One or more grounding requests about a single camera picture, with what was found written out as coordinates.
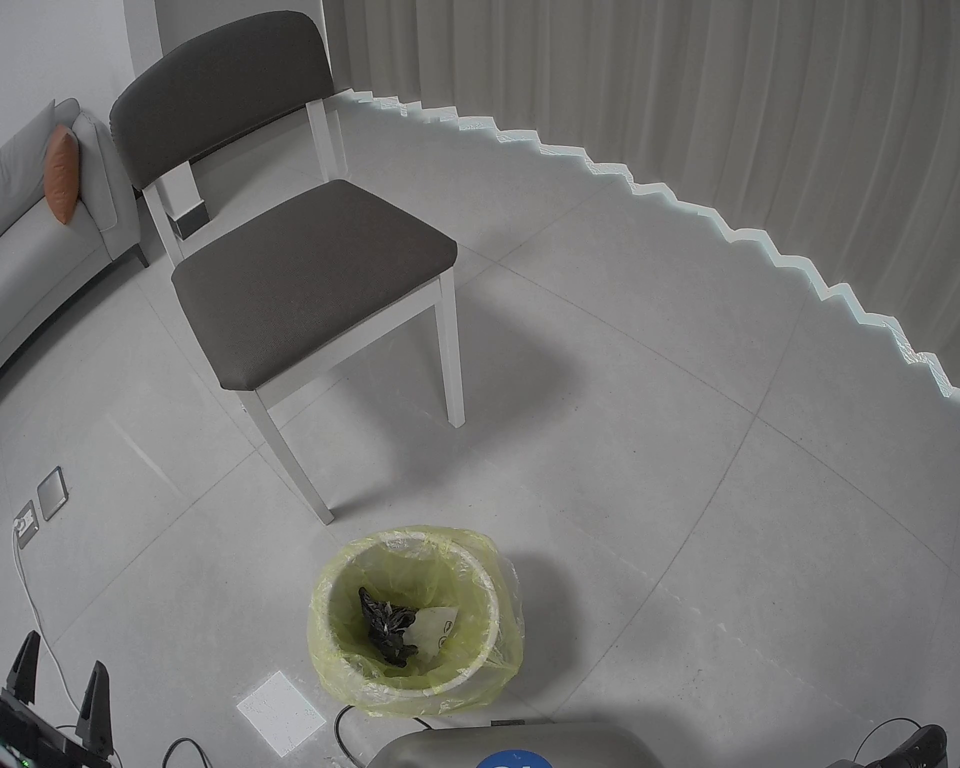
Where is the black plastic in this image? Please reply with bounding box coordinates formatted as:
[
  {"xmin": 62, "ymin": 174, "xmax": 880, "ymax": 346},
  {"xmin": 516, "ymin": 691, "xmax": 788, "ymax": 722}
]
[{"xmin": 357, "ymin": 586, "xmax": 421, "ymax": 669}]

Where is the white cable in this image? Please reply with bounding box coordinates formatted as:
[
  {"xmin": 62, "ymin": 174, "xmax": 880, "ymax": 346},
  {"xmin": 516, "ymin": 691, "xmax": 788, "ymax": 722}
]
[{"xmin": 10, "ymin": 525, "xmax": 85, "ymax": 725}]

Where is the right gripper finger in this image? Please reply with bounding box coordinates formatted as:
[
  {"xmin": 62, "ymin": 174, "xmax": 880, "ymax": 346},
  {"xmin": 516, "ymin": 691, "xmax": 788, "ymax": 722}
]
[{"xmin": 888, "ymin": 723, "xmax": 948, "ymax": 768}]

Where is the white chair with grey cushions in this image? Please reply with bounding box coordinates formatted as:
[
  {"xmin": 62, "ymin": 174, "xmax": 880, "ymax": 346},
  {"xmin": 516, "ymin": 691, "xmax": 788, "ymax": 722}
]
[{"xmin": 110, "ymin": 9, "xmax": 460, "ymax": 526}]

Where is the yellow plastic bag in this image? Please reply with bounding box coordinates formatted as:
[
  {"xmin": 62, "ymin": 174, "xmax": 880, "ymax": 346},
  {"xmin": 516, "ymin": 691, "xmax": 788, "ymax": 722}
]
[{"xmin": 307, "ymin": 525, "xmax": 522, "ymax": 720}]

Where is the beige curtain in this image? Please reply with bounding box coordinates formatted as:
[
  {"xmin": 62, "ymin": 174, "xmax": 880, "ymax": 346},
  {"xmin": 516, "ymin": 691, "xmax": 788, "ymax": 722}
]
[{"xmin": 322, "ymin": 0, "xmax": 960, "ymax": 399}]

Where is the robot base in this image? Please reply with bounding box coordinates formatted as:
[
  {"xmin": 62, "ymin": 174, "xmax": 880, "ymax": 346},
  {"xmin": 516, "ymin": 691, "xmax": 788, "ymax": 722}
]
[{"xmin": 372, "ymin": 721, "xmax": 663, "ymax": 768}]

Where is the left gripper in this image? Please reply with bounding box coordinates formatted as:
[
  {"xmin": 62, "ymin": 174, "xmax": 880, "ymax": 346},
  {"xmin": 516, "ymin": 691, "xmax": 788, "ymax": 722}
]
[{"xmin": 0, "ymin": 631, "xmax": 117, "ymax": 768}]

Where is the orange cushion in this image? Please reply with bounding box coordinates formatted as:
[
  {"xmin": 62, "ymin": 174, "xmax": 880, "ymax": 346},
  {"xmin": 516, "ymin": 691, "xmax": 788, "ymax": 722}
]
[{"xmin": 45, "ymin": 124, "xmax": 81, "ymax": 225}]

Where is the pale grey sofa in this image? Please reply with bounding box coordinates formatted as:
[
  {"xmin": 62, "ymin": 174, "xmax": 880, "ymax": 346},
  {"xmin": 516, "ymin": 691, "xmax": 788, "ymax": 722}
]
[{"xmin": 0, "ymin": 97, "xmax": 150, "ymax": 372}]

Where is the white printed wrapper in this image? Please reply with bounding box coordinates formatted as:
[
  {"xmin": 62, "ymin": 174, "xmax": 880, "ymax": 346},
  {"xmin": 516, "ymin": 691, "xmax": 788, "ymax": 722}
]
[{"xmin": 403, "ymin": 606, "xmax": 462, "ymax": 663}]

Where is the white trash bin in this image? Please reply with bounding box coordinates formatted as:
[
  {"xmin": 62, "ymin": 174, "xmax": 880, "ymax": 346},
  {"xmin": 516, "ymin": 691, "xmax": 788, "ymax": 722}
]
[{"xmin": 313, "ymin": 529, "xmax": 502, "ymax": 695}]

